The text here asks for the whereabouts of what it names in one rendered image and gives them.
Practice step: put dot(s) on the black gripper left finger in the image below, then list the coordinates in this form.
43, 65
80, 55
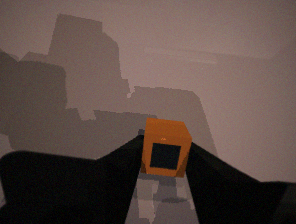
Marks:
105, 185

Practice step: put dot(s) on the orange block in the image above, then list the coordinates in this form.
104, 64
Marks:
166, 148

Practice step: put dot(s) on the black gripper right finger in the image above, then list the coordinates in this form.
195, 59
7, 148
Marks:
225, 195

